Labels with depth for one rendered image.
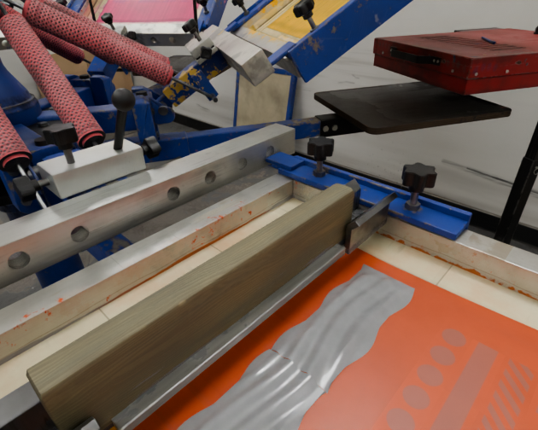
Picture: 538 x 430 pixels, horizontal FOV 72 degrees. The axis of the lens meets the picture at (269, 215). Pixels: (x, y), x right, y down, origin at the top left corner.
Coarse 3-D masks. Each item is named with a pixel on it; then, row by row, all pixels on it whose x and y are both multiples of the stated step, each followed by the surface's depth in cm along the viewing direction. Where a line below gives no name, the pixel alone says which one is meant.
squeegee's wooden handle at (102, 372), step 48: (336, 192) 43; (288, 240) 37; (336, 240) 45; (192, 288) 30; (240, 288) 34; (96, 336) 26; (144, 336) 27; (192, 336) 31; (48, 384) 23; (96, 384) 26; (144, 384) 29
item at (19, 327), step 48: (240, 192) 59; (288, 192) 62; (144, 240) 48; (192, 240) 50; (432, 240) 48; (480, 240) 46; (48, 288) 41; (96, 288) 42; (528, 288) 42; (0, 336) 36; (48, 336) 39
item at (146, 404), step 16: (320, 256) 44; (336, 256) 44; (304, 272) 41; (320, 272) 42; (288, 288) 39; (272, 304) 37; (240, 320) 36; (256, 320) 36; (224, 336) 34; (240, 336) 34; (208, 352) 32; (224, 352) 33; (192, 368) 31; (160, 384) 30; (176, 384) 30; (144, 400) 29; (160, 400) 29; (128, 416) 28; (144, 416) 28
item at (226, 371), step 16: (240, 352) 37; (256, 352) 37; (208, 368) 36; (224, 368) 36; (240, 368) 36; (192, 384) 34; (208, 384) 34; (224, 384) 34; (176, 400) 33; (192, 400) 33; (208, 400) 33; (320, 400) 33; (160, 416) 32; (176, 416) 32; (304, 416) 31; (320, 416) 31; (336, 416) 31; (352, 416) 31
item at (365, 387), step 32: (352, 256) 50; (320, 288) 45; (416, 288) 44; (288, 320) 41; (416, 320) 40; (448, 320) 40; (480, 320) 40; (512, 320) 40; (384, 352) 37; (416, 352) 37; (512, 352) 36; (352, 384) 34; (384, 384) 34
